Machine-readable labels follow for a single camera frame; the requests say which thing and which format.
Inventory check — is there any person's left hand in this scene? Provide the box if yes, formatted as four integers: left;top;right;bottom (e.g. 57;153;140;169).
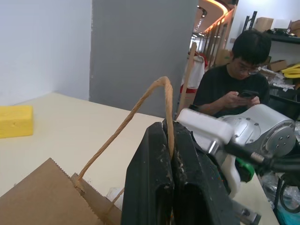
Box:
246;93;261;108

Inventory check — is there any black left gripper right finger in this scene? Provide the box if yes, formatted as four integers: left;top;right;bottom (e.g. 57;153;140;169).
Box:
163;118;240;225

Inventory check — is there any black smartphone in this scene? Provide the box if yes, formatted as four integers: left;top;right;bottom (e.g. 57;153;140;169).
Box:
237;90;259;99

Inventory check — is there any black metal shelf rack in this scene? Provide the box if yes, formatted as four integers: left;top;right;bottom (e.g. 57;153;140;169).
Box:
242;10;300;94

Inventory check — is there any person in black t-shirt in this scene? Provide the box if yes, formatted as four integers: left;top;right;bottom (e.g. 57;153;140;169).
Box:
191;29;272;118

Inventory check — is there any green and black object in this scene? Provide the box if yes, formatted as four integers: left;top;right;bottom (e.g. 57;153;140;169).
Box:
235;156;255;184

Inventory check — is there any black plastic bin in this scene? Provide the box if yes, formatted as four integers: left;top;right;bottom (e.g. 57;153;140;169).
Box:
269;85;300;113

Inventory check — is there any white and red garment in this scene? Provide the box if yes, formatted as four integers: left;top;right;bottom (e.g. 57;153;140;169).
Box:
180;52;210;95

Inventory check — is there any large cardboard box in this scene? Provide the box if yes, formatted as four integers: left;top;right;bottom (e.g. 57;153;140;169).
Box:
255;17;274;31

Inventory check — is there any yellow foam piece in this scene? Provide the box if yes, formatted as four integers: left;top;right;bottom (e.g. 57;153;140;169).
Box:
282;62;300;79

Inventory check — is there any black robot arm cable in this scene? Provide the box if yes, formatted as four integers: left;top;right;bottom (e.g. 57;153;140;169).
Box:
224;142;300;214

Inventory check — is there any person's right hand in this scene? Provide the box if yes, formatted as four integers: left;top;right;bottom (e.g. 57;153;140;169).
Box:
224;91;246;109

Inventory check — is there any yellow sponge block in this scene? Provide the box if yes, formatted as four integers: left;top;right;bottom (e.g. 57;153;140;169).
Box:
0;105;34;139

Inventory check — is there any brown paper bag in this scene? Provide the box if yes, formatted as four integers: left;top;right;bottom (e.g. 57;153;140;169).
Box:
0;76;174;225

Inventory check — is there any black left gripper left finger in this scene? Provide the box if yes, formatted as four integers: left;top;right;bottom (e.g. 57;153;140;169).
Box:
120;121;175;225

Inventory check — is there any printed cardboard box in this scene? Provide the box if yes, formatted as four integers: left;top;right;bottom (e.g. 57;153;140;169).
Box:
215;48;232;67

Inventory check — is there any wooden stick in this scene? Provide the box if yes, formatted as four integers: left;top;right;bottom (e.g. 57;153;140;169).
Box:
177;42;197;116

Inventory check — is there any small flat cardboard box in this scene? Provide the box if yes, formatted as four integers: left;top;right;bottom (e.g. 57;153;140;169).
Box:
269;59;288;72

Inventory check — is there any silver metal bracket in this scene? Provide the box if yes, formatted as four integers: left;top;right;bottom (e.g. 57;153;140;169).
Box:
233;202;262;225

